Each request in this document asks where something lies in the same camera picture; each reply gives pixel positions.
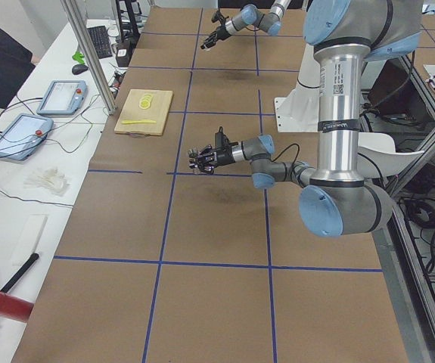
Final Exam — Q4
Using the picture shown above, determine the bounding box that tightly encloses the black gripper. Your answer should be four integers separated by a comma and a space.
200, 26, 229, 50
188, 145, 242, 173

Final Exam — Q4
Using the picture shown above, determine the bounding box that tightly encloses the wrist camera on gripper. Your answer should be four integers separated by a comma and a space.
215, 126, 238, 150
211, 9, 227, 24

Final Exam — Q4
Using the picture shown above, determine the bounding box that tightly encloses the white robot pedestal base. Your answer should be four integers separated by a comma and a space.
275, 44, 320, 133

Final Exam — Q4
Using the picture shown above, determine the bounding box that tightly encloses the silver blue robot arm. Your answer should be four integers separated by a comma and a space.
189, 1, 422, 237
200, 0, 291, 50

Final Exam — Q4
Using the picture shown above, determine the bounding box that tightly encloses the red cylinder bottle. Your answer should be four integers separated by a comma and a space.
0, 291, 33, 323

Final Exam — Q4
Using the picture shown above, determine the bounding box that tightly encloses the aluminium frame post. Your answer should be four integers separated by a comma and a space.
61, 0, 117, 115

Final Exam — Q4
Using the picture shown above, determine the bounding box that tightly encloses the black computer mouse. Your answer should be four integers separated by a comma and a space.
71, 64, 89, 76

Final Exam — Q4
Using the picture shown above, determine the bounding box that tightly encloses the yellow plastic knife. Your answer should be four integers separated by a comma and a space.
121, 119, 157, 125

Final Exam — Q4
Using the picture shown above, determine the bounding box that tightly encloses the black keyboard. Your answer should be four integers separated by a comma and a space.
87, 26, 113, 59

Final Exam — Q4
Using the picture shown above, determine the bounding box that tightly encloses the teach pendant tablet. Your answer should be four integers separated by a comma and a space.
0, 113, 54, 161
37, 80, 87, 117

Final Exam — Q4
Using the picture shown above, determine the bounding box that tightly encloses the white chair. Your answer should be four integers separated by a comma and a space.
358, 132, 424, 176

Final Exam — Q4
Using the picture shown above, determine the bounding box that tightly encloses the lemon slice nearest knife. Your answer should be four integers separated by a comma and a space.
139, 102, 150, 110

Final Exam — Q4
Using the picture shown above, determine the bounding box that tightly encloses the wooden cutting board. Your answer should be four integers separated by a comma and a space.
114, 89, 173, 136

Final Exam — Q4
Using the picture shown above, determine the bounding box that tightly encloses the upper teach pendant tablet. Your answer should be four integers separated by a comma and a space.
37, 80, 87, 117

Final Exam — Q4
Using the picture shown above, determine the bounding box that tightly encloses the lower teach pendant tablet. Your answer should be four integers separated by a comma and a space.
0, 113, 54, 161

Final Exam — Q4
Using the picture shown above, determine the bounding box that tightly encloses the steel jigger measuring cup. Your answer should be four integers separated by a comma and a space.
188, 157, 198, 165

